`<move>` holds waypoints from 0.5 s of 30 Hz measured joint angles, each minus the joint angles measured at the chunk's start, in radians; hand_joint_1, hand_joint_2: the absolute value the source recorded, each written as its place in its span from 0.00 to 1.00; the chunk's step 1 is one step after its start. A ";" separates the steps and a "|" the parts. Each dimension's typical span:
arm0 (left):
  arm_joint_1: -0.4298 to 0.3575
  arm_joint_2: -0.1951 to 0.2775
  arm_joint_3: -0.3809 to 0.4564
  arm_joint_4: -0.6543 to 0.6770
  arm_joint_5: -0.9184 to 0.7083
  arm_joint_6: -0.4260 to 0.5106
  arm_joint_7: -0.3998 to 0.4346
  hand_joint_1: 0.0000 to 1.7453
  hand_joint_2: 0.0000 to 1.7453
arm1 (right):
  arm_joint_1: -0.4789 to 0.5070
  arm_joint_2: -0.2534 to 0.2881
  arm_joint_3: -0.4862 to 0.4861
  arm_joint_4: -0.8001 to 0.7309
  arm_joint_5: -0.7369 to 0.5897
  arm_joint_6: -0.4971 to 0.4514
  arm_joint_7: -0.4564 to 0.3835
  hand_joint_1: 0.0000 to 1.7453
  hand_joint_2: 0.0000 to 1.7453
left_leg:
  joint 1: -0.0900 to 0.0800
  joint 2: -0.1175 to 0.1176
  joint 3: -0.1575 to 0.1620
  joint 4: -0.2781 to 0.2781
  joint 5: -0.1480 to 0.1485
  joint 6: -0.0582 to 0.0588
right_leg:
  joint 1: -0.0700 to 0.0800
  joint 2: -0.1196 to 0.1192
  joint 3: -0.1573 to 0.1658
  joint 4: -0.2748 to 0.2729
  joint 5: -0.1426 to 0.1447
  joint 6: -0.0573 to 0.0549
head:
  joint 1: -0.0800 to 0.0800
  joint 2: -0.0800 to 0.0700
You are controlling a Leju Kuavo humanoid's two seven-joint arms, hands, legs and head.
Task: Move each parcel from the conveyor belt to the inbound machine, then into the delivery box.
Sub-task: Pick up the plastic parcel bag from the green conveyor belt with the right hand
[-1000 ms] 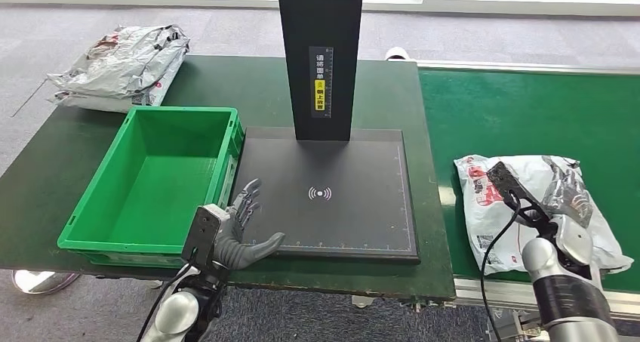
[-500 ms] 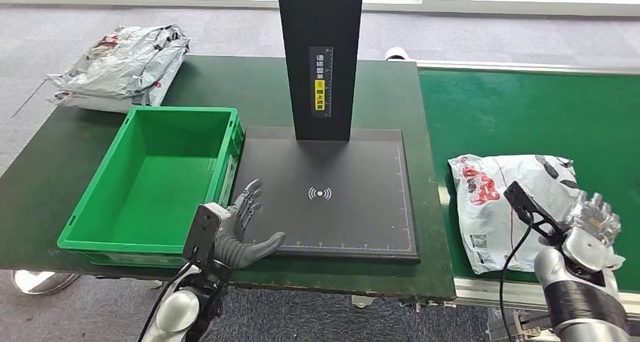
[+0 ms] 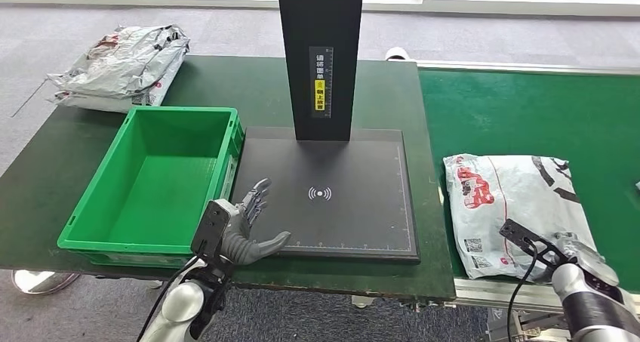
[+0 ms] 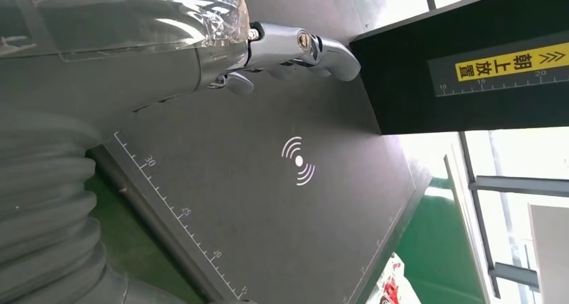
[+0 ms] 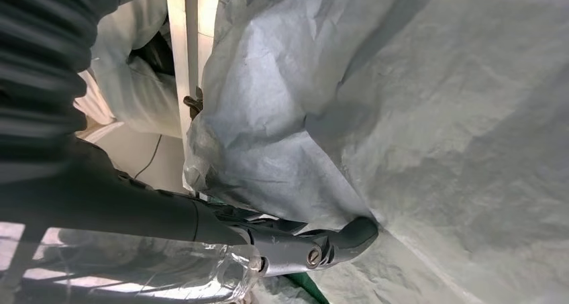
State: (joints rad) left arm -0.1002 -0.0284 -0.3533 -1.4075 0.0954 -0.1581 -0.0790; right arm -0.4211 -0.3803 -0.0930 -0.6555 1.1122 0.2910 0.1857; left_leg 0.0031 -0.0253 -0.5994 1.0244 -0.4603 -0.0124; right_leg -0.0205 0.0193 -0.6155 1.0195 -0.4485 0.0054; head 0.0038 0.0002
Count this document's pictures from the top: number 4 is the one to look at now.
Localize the ruler label with yellow sticker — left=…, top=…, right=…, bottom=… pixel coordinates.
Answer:
left=427, top=30, right=569, bottom=99

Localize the white parcel with red print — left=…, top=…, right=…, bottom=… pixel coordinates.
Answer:
left=368, top=253, right=423, bottom=304

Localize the black scanner base plate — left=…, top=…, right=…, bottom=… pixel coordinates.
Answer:
left=87, top=26, right=434, bottom=304

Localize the green conveyor belt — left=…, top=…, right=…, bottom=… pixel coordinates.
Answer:
left=393, top=177, right=485, bottom=304

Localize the black scanner column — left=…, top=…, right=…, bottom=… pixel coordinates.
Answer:
left=348, top=0, right=569, bottom=136

